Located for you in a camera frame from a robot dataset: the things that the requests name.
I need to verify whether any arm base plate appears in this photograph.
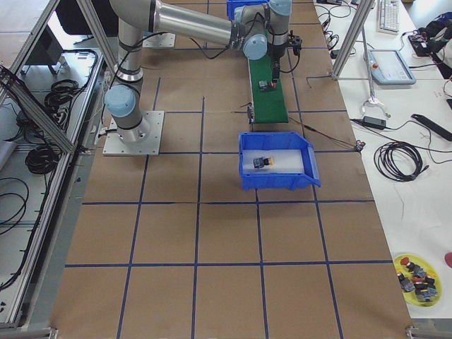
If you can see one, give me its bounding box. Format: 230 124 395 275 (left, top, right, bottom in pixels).
103 111 165 156
142 33 176 49

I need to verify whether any blue bin on right side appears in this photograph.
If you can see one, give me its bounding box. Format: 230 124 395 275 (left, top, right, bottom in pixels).
239 132 321 191

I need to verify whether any aluminium frame post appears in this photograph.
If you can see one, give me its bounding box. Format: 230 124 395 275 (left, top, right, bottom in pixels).
331 0 374 80

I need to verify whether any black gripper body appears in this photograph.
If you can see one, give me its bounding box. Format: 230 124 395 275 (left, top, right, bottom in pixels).
267 42 285 69

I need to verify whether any coiled black cable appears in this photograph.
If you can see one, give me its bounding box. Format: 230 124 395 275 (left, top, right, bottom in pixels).
373 141 430 182

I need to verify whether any black flat tool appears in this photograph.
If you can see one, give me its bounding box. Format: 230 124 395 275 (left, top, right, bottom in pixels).
411 114 452 141

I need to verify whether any teach pendant tablet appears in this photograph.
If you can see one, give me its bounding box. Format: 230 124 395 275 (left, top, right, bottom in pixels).
367 49 417 85

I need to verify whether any white foam pad right bin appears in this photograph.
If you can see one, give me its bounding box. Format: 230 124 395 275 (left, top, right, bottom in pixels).
242 150 304 173

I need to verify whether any yellow plate of buttons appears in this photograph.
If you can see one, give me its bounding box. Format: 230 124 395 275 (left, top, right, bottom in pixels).
393 254 442 307

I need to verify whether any yellow push button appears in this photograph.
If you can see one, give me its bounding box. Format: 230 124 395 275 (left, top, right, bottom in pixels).
253 157 274 169

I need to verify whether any black power adapter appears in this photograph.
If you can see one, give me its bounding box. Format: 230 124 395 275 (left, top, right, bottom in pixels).
362 116 386 130

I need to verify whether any red black power wire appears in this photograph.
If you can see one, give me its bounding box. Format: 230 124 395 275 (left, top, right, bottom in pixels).
288 118 364 152

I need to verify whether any green handled reacher grabber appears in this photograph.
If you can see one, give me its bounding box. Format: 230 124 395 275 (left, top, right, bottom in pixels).
359 0 391 117

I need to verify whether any red push button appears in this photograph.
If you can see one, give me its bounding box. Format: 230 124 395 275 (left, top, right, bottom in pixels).
258 80 277 92

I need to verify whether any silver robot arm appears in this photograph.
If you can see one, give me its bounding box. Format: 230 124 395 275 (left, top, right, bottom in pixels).
105 1 300 144

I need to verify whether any blue bin on left side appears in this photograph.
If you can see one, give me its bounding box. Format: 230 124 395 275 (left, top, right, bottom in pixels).
226 0 268 20

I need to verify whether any green conveyor belt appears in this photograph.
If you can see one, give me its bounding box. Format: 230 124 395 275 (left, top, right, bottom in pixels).
248 56 288 124

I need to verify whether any blue bin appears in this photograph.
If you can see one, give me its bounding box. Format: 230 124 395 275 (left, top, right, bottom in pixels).
239 132 321 191
226 0 268 20

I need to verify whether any white keyboard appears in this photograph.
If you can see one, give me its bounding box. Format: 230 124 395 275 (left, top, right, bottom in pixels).
376 0 400 35

